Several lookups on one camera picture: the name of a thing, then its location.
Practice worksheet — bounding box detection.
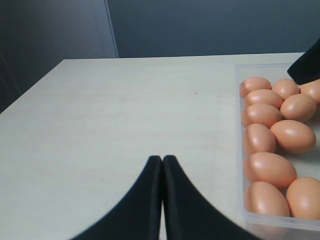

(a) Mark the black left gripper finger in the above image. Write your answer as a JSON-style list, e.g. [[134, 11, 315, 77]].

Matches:
[[74, 155, 163, 240], [163, 155, 258, 240], [287, 39, 320, 85]]

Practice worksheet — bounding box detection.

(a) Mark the brown egg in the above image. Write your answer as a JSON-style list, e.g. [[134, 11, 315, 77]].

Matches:
[[286, 177, 320, 220], [271, 78, 300, 100], [243, 89, 283, 109], [241, 103, 282, 128], [270, 120, 317, 154], [243, 152, 297, 190], [280, 93, 317, 123], [299, 80, 320, 105], [242, 123, 276, 155], [239, 76, 272, 99], [244, 181, 291, 217]]

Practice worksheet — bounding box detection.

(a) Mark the clear plastic egg bin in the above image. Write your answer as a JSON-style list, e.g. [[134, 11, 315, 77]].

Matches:
[[235, 62, 320, 236]]

